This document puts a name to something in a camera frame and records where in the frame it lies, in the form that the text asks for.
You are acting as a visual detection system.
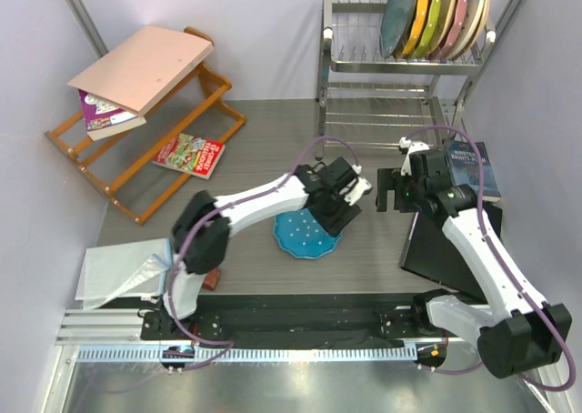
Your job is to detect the black box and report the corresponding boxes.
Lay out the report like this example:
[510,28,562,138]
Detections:
[399,213,487,303]

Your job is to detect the pink folder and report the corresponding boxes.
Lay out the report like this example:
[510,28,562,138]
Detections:
[68,25,214,116]

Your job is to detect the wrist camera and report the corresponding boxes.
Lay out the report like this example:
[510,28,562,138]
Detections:
[399,137,430,176]
[340,165,373,206]

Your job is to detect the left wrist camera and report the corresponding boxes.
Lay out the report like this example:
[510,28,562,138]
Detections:
[340,165,373,206]

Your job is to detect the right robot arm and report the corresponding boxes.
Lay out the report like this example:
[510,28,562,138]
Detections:
[376,148,573,378]

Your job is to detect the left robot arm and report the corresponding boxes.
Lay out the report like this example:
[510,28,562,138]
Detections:
[161,157,372,339]

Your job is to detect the blue dotted plate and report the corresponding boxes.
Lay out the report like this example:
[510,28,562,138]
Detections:
[273,208,342,260]

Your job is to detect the pink dotted plate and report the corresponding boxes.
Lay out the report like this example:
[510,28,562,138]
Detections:
[436,0,467,61]

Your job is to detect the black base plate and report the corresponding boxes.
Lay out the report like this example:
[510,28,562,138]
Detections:
[137,294,446,350]

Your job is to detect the dark blue-grey plate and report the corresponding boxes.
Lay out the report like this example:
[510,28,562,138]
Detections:
[379,0,417,59]

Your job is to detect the purple white book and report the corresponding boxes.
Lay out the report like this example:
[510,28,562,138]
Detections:
[78,90,146,141]

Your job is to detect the metal dish rack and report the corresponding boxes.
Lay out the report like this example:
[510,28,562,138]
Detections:
[315,0,497,158]

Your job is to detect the brown square block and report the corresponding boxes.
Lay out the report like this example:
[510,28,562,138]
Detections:
[203,267,221,291]

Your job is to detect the cream floral plate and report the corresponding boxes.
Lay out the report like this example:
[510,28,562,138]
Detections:
[429,0,457,58]

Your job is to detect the wooden rack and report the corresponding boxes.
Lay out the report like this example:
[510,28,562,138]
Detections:
[45,27,246,226]

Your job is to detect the red comic book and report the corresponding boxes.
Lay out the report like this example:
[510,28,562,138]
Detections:
[152,133,226,179]

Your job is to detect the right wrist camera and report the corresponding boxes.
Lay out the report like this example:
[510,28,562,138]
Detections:
[399,137,430,176]

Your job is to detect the orange dotted plate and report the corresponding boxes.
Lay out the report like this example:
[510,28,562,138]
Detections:
[402,0,429,58]

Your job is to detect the white cloth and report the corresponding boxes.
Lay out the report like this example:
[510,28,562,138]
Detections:
[75,238,172,310]

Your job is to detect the green dotted plate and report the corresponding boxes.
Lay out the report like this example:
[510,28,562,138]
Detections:
[412,0,442,58]

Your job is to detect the cream blue rimmed plate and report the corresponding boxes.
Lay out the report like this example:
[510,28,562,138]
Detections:
[447,0,486,60]

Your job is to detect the dark blue paperback book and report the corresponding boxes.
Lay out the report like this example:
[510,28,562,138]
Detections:
[444,140,501,203]

